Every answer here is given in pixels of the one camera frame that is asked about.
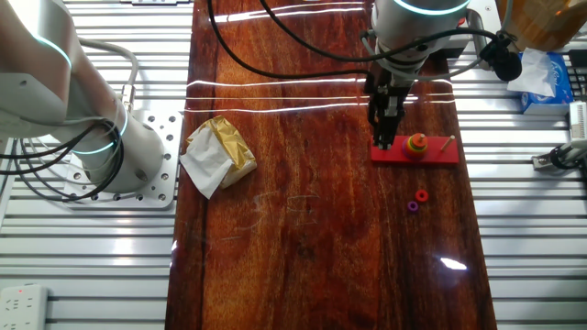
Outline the white tissue in blue box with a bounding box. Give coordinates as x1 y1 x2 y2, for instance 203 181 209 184
506 48 559 98

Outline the gold tissue pack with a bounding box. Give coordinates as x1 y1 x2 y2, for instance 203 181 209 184
185 115 258 190

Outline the thin grey gripper cable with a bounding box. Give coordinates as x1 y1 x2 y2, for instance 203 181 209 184
360 0 514 83

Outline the black keypad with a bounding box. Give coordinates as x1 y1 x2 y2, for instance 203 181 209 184
567 49 587 100

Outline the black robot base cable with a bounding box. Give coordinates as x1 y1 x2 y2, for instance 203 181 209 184
0 119 126 204
0 122 105 177

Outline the red Hanoi base board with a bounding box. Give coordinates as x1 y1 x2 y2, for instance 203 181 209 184
370 135 460 165

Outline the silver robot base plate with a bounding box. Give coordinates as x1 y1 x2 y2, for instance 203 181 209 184
61 108 183 211

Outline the grey cable with metal plug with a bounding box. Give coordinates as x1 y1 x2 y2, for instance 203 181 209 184
77 38 140 114

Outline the blue tissue box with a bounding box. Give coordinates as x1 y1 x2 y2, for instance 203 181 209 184
517 50 576 116

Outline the large purple Hanoi ring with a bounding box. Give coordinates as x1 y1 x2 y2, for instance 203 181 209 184
402 145 429 161

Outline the black cable connector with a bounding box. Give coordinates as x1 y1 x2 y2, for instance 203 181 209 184
479 35 524 83

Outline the brown cardboard box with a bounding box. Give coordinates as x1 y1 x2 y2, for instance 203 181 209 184
496 0 587 52

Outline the white power strip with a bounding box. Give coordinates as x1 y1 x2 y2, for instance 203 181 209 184
0 283 50 330

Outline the white ribbed device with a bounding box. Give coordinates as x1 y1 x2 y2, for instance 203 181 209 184
568 101 587 141

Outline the crumpled white tissue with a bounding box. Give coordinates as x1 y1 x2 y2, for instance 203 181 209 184
179 126 234 200

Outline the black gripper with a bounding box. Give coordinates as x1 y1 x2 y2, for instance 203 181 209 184
365 61 416 151

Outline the glossy wood grain board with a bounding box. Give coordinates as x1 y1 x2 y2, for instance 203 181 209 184
164 0 499 330

